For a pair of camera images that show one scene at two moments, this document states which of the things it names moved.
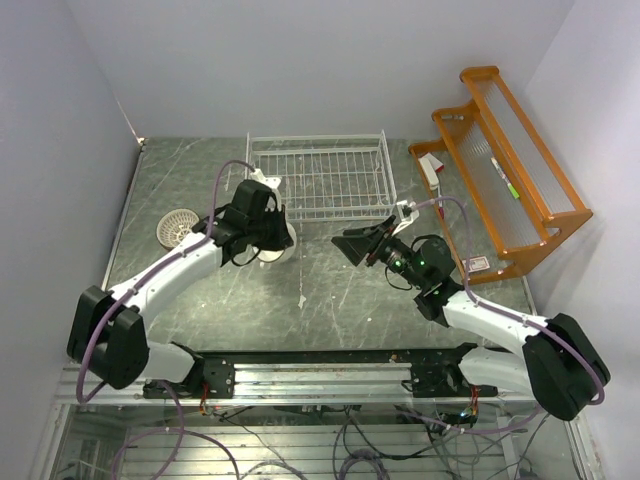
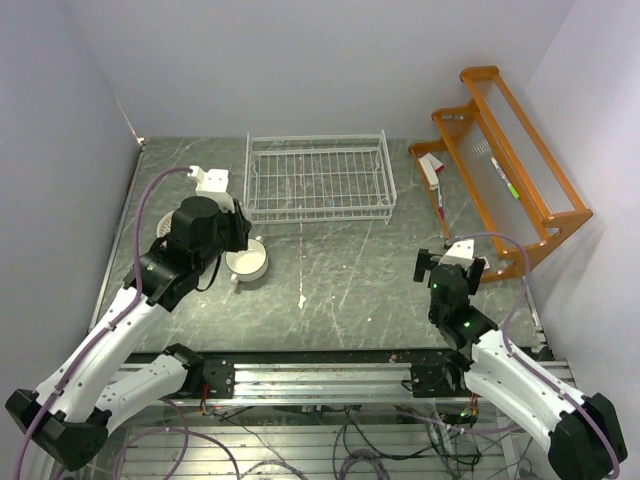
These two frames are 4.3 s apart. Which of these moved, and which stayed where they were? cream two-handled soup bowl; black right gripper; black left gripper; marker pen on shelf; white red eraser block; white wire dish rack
Moved: cream two-handled soup bowl; black right gripper; black left gripper
Stayed: white red eraser block; white wire dish rack; marker pen on shelf
